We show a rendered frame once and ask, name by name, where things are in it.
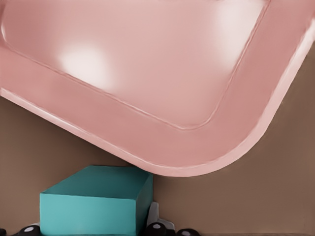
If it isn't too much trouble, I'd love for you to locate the pink plastic tray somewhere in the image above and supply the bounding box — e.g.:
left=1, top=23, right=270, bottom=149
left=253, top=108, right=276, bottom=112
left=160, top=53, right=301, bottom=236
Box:
left=0, top=0, right=315, bottom=177

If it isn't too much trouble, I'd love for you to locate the blue cube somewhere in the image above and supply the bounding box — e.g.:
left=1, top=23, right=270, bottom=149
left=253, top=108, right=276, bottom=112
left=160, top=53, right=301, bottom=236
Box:
left=39, top=165, right=154, bottom=236

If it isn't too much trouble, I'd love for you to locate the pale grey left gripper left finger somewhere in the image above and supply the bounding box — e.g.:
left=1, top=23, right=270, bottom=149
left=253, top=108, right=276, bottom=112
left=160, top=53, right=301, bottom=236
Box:
left=14, top=222, right=41, bottom=236

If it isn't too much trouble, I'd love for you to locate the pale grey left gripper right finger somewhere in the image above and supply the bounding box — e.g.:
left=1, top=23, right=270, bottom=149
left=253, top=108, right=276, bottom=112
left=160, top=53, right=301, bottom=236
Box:
left=144, top=201, right=176, bottom=236

